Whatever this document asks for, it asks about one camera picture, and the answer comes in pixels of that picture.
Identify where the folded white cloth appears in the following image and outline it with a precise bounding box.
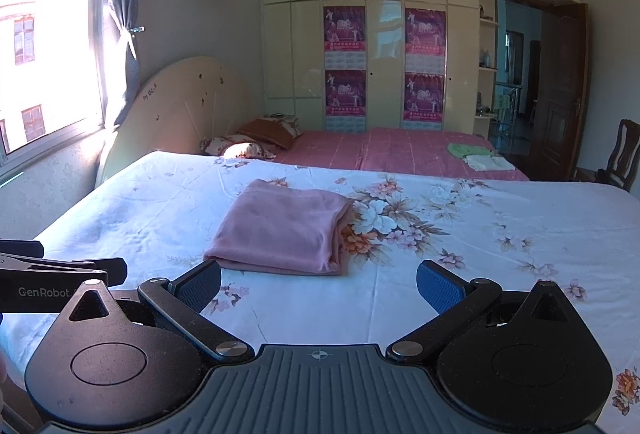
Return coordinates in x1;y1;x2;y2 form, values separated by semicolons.
462;154;516;173

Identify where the pink sweater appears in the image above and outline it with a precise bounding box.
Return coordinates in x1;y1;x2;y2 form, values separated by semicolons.
202;178;356;277

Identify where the pink checked bed cover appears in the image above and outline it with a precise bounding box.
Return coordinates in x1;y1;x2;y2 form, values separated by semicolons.
272;126;531;182

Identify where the metal railing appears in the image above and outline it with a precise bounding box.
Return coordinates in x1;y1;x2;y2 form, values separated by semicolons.
492;84;523;140

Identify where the brown wooden door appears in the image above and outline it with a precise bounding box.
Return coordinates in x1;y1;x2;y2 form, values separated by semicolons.
527;3;588;182

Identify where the floral pillow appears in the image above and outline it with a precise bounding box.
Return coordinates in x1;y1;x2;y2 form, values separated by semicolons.
262;113;303;135
200;134;277;161

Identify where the wooden chair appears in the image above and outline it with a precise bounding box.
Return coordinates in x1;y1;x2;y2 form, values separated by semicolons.
570;119;640;192

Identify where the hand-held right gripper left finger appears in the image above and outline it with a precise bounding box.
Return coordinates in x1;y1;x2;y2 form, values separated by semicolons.
65;259;256;362

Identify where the purple wall poster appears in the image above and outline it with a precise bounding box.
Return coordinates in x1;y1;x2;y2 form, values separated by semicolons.
322;5;367;71
325;69;367;132
404;7;447;75
404;72;446;131

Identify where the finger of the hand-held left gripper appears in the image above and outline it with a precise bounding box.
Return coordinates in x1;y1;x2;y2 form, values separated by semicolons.
0;239;45;260
0;252;127;288

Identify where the cream round headboard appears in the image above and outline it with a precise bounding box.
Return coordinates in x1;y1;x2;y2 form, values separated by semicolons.
95;56;253;187

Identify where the cream wardrobe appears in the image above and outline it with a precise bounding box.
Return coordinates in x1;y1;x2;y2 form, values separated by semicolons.
257;0;583;137

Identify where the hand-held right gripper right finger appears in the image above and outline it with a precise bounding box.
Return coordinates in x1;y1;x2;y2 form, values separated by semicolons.
386;259;576;362

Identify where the window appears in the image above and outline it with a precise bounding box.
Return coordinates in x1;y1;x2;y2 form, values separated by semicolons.
0;0;108;170

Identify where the brown pillow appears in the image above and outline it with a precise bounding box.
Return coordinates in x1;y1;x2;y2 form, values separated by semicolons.
237;118;297;150

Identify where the folded green cloth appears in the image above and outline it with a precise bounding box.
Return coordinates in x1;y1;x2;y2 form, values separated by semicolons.
446;142;496;160

